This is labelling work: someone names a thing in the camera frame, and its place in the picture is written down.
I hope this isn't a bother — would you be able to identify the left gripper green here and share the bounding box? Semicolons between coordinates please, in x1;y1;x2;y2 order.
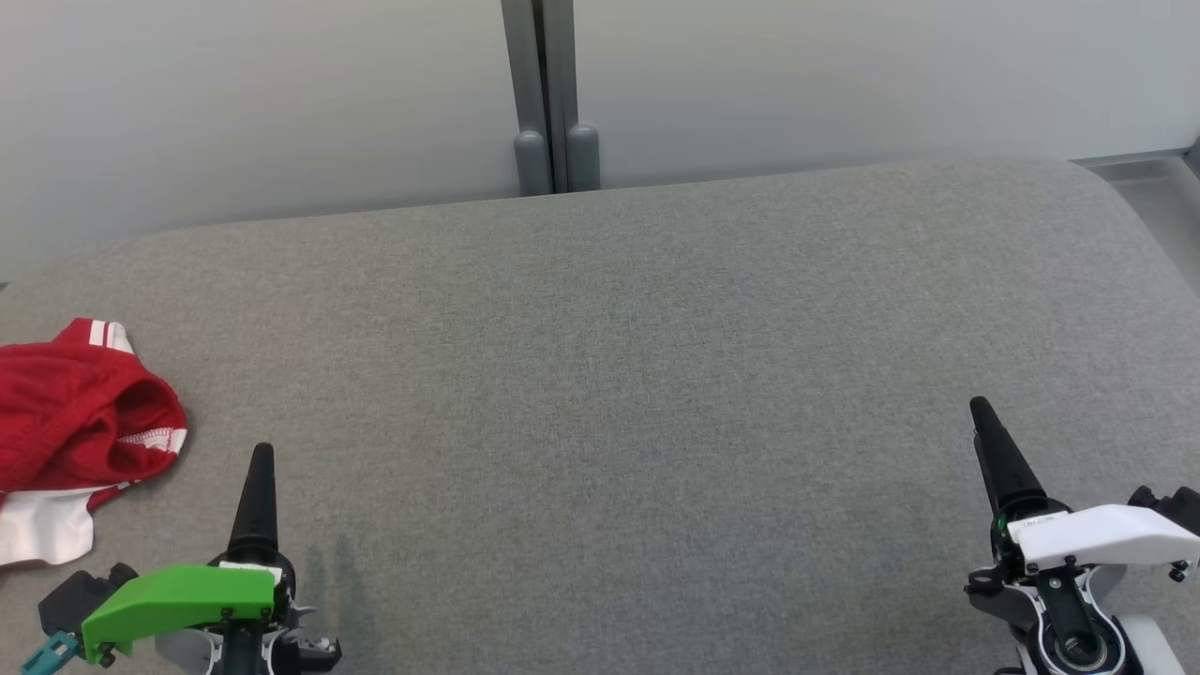
81;442;342;675

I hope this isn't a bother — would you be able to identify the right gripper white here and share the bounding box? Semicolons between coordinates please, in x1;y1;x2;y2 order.
964;396;1200;675

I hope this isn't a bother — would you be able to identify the red white jersey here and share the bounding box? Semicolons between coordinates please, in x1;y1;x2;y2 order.
0;317;189;569

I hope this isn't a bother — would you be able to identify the grey metal floor rail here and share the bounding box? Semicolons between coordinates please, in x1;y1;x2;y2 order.
1069;136;1200;184

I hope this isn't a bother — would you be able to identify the grey cylindrical post cap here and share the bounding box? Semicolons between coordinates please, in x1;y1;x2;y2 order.
513;129;552;198

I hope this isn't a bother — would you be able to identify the grey vertical frame post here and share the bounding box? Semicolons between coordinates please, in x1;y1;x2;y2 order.
500;0;576;195

